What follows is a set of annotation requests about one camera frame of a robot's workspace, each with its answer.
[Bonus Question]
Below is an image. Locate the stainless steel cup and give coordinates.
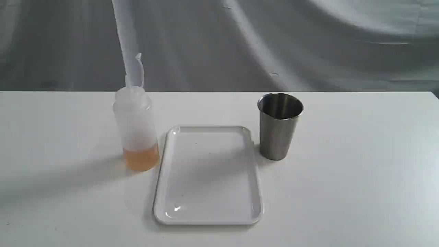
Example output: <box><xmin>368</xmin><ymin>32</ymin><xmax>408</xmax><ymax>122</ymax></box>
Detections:
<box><xmin>257</xmin><ymin>93</ymin><xmax>304</xmax><ymax>161</ymax></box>

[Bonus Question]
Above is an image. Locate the translucent squeeze bottle amber liquid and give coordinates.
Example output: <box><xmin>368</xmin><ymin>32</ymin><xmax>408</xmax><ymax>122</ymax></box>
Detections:
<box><xmin>113</xmin><ymin>52</ymin><xmax>160</xmax><ymax>172</ymax></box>

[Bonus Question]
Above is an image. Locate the grey backdrop cloth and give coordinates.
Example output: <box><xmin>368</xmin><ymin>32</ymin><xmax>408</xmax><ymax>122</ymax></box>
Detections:
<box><xmin>0</xmin><ymin>0</ymin><xmax>438</xmax><ymax>94</ymax></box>

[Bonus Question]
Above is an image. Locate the white rectangular plastic tray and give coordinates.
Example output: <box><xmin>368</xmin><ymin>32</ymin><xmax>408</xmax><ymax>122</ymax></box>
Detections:
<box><xmin>153</xmin><ymin>125</ymin><xmax>264</xmax><ymax>226</ymax></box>

